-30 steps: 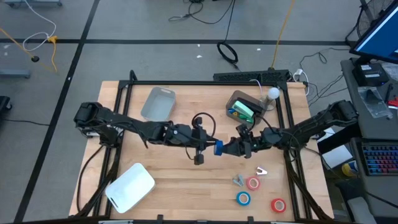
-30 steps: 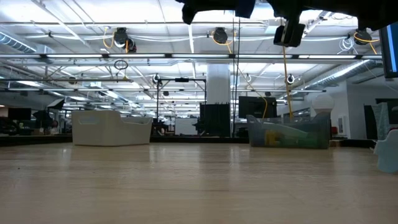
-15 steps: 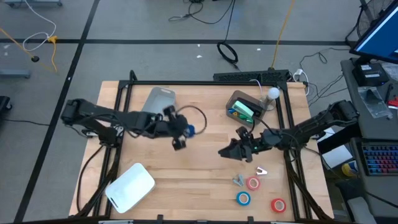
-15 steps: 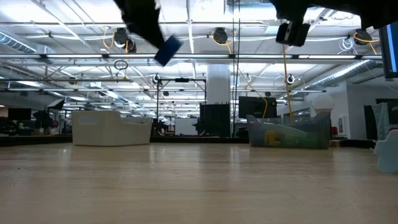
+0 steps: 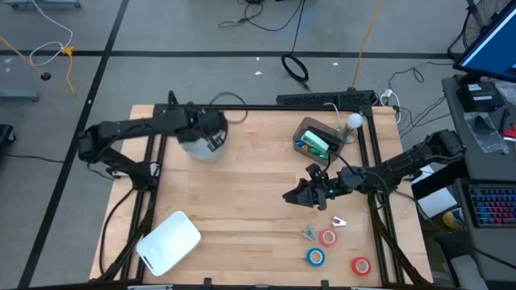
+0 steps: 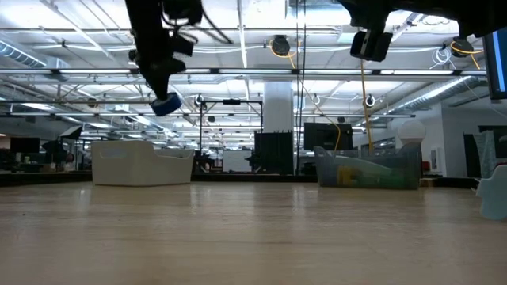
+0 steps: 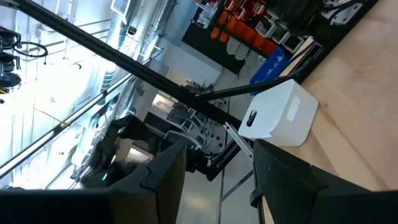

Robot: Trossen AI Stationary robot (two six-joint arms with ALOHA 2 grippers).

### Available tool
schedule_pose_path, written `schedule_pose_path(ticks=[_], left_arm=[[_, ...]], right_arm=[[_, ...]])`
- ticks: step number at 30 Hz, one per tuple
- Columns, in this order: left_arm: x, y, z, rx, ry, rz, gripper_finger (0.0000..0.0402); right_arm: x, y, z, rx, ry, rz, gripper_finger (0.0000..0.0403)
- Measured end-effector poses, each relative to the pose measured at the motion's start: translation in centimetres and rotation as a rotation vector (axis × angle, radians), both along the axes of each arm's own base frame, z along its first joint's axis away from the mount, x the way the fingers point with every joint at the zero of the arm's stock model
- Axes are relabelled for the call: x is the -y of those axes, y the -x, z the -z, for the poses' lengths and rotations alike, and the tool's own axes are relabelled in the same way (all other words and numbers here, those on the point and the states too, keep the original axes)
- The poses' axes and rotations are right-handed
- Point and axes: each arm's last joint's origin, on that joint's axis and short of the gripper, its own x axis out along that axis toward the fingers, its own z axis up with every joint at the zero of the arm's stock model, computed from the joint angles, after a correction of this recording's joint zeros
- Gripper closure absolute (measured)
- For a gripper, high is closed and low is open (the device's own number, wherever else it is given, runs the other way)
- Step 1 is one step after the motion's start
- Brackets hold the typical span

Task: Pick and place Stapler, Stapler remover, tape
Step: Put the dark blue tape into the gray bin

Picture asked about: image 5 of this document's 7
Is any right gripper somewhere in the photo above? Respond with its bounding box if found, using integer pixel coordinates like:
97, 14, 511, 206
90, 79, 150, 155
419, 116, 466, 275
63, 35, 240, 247
282, 163, 356, 211

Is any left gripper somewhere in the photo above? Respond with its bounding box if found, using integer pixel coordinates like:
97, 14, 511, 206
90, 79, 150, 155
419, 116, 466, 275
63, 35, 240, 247
183, 107, 230, 152

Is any pink tape roll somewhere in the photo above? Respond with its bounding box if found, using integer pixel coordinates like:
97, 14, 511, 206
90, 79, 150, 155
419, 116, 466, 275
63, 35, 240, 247
318, 228, 339, 247

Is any mint green stapler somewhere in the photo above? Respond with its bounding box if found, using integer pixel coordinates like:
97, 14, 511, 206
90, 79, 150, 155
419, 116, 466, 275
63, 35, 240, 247
300, 129, 331, 153

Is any light blue tape roll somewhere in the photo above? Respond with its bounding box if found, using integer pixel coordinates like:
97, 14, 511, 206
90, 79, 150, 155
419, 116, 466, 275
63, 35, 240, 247
306, 247, 326, 267

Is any large black stapler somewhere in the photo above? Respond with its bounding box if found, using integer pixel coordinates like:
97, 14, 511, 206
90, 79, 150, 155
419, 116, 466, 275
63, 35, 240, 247
308, 126, 343, 152

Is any red tape roll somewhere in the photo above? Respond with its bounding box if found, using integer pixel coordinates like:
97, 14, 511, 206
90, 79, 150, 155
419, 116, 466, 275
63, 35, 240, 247
351, 256, 372, 277

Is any smoky translucent plastic bin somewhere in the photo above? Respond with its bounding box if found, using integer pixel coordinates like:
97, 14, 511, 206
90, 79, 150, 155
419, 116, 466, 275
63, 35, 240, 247
292, 116, 347, 167

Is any table lamp white globe bulb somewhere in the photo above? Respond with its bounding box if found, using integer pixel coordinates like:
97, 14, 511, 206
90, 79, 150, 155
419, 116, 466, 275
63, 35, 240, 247
336, 112, 364, 145

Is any black perforated metal bar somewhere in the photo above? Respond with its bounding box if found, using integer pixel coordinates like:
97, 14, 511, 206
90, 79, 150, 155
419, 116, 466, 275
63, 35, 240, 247
276, 89, 377, 109

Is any grey equipment cart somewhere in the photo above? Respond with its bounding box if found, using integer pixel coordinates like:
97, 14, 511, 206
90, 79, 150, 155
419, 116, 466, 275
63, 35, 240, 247
441, 74, 516, 182

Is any grey furniture foot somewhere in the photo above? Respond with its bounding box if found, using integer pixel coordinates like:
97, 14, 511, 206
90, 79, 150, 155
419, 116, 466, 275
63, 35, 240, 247
0, 89, 40, 102

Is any clear plastic bag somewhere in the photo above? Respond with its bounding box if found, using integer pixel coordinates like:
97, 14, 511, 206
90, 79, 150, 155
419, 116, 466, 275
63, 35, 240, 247
463, 111, 510, 155

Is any backlit keyboard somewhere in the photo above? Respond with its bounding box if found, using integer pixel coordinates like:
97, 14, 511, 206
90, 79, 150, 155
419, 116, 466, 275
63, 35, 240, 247
467, 185, 516, 229

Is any black mini computer box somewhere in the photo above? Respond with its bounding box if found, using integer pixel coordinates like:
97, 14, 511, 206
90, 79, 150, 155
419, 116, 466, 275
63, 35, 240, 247
456, 81, 505, 113

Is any black computer monitor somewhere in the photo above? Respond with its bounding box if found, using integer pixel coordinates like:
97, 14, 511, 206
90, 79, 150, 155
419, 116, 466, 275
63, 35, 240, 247
453, 2, 516, 84

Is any black floor fan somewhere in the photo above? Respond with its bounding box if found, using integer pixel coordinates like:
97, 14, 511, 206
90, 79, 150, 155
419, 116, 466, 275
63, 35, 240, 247
447, 0, 513, 61

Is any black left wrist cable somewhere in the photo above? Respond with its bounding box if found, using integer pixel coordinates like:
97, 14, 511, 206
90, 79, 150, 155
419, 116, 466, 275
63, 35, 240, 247
206, 91, 249, 125

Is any black aluminium table frame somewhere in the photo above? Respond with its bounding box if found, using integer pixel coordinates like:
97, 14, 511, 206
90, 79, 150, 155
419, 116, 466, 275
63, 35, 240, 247
96, 90, 435, 290

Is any black coiled floor cable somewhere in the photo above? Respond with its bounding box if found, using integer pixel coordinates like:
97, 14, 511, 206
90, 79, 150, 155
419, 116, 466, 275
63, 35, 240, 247
281, 54, 310, 90

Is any yellow hanging cable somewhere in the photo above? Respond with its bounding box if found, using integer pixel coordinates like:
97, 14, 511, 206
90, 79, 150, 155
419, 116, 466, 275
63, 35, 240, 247
351, 0, 384, 90
0, 35, 77, 96

